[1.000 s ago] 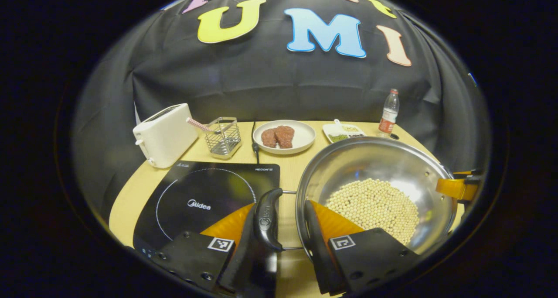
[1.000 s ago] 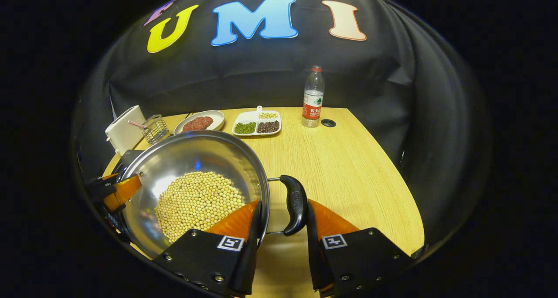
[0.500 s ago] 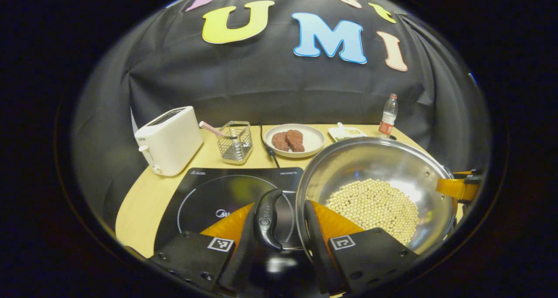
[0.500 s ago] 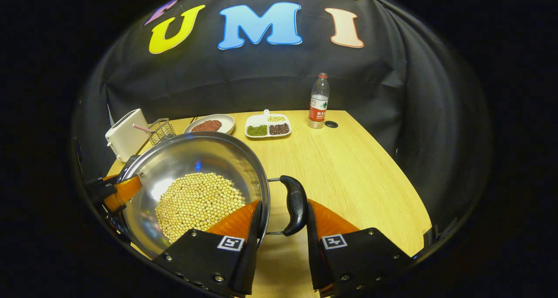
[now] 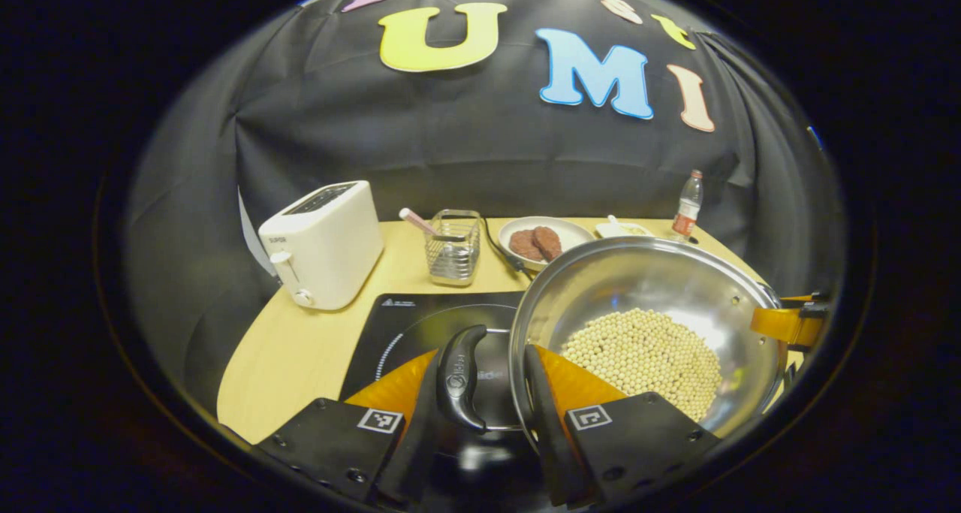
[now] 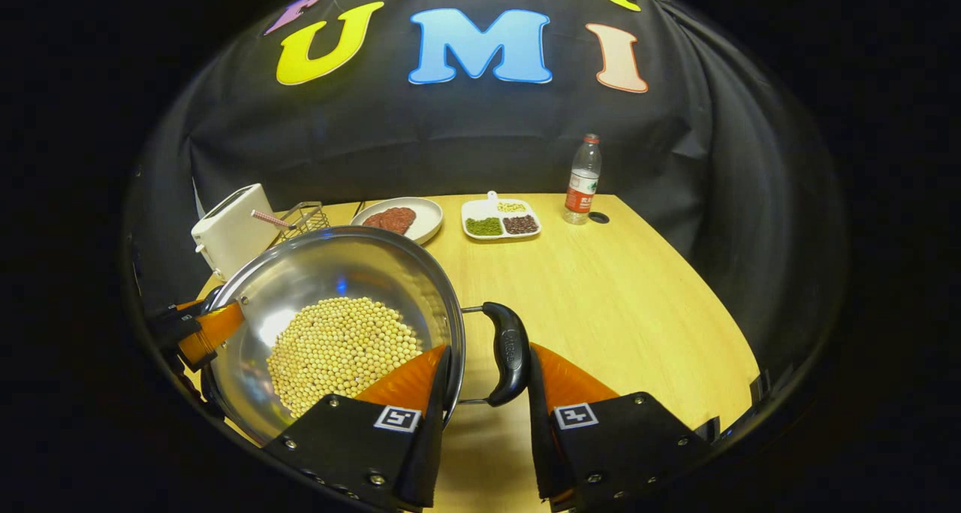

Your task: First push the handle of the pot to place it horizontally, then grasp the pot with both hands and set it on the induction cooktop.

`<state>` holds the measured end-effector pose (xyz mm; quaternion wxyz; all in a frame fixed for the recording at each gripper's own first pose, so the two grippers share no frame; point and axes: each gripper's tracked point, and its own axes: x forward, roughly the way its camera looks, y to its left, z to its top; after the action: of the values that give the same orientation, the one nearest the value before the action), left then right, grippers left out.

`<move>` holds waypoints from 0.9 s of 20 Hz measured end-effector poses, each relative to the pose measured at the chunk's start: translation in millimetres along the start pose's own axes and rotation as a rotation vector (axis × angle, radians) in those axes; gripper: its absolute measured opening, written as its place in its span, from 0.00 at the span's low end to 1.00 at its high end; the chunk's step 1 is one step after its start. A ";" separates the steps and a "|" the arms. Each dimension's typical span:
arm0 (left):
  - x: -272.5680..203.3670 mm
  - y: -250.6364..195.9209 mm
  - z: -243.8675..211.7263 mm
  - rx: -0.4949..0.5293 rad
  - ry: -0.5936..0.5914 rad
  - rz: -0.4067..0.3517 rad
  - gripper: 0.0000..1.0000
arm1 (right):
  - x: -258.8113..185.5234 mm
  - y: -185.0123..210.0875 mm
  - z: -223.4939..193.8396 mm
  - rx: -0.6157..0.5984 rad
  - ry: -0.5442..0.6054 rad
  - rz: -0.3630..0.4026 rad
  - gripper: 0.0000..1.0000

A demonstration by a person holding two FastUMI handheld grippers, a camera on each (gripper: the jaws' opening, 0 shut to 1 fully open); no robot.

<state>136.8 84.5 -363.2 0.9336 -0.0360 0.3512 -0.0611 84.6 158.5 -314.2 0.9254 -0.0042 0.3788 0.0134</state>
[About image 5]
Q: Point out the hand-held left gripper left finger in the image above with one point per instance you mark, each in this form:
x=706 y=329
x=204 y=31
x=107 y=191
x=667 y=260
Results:
x=338 y=445

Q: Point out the brown meat patty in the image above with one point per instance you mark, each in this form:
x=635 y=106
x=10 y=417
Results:
x=548 y=242
x=522 y=245

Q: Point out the white round plate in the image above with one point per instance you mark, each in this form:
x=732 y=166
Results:
x=574 y=233

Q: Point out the clear square utensil holder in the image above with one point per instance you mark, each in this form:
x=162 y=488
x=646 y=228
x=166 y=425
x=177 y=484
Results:
x=453 y=254

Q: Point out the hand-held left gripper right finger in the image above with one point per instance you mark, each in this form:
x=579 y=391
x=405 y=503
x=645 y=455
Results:
x=638 y=445

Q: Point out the pile of soybeans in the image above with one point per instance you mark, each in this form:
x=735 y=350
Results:
x=646 y=359

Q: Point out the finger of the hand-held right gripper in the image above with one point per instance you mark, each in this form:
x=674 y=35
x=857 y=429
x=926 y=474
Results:
x=784 y=324

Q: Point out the black backdrop cloth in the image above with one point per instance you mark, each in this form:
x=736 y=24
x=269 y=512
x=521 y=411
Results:
x=450 y=137

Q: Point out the plastic bottle with red label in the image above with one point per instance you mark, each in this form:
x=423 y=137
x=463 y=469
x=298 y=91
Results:
x=687 y=209

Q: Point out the white divided dish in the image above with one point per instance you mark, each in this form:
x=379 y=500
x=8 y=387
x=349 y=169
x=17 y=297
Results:
x=627 y=229

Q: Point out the black induction cooktop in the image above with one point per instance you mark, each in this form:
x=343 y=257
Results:
x=405 y=325

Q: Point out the white toaster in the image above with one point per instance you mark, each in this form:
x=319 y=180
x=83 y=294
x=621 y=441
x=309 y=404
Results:
x=330 y=250

